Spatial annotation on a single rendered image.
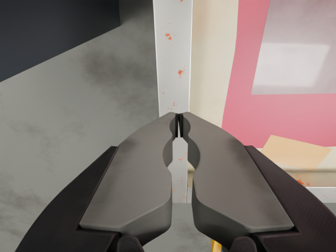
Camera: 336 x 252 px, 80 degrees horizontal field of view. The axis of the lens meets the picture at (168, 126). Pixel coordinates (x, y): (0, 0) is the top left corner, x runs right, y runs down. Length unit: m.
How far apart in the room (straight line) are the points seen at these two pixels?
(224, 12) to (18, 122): 1.65
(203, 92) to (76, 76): 1.18
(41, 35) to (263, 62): 0.44
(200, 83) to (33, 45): 0.36
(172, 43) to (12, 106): 1.56
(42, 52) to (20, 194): 1.92
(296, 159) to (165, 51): 0.27
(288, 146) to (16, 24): 0.51
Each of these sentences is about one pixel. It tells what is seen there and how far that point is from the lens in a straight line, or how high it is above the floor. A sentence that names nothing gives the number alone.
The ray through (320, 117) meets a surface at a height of 0.96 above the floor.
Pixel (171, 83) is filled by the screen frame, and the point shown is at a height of 0.99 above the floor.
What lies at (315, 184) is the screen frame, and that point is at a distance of 0.40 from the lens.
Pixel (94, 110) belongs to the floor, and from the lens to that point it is 1.46.
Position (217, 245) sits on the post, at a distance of 0.56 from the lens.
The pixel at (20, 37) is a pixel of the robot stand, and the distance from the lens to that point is 0.48.
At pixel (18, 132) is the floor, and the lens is 1.83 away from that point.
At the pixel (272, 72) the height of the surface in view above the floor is 0.96.
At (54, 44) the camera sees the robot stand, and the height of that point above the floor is 0.71.
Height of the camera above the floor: 1.21
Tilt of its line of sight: 58 degrees down
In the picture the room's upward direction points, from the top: 178 degrees counter-clockwise
